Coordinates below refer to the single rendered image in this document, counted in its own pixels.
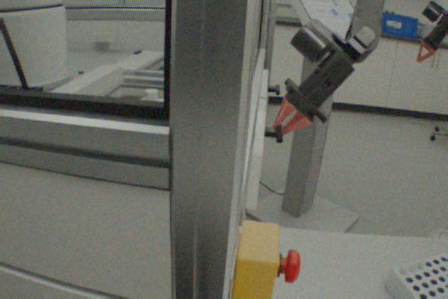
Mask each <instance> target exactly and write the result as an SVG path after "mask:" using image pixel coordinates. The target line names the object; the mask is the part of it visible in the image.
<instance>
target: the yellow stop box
mask: <svg viewBox="0 0 448 299"><path fill-rule="evenodd" d="M279 233H280V229H279V226H278V224H276V223H269V222H268V223H264V222H257V221H251V220H244V221H243V225H242V230H241V237H240V247H239V248H238V252H237V257H236V264H235V272H234V280H233V287H232V295H231V298H232V299H272V296H273V291H274V287H275V282H276V277H280V274H281V268H282V253H279V245H280V236H279Z"/></svg>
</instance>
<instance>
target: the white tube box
mask: <svg viewBox="0 0 448 299"><path fill-rule="evenodd" d="M423 260H425V261H426V265H425V266H424V268H423V270H422V269H419V268H417V267H416V270H415V272H410V271H409V270H408V271H407V273H406V274H405V275H402V274H400V272H399V270H400V268H401V266H398V267H395V268H392V269H391V270H390V273H389V276H388V278H387V280H386V282H385V284H384V285H385V286H386V288H387V289H388V291H389V292H390V293H391V295H392V296H393V298H394V299H448V255H447V254H445V253H442V254H440V255H436V256H432V257H429V258H426V259H423Z"/></svg>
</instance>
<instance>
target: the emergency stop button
mask: <svg viewBox="0 0 448 299"><path fill-rule="evenodd" d="M300 262H301V257H300V254H299V252H298V251H297V250H296V249H294V250H288V253H287V256H286V258H284V257H282V268H281V274H284V275H285V279H284V281H285V282H286V283H293V282H295V281H296V280H297V279H298V276H299V273H300Z"/></svg>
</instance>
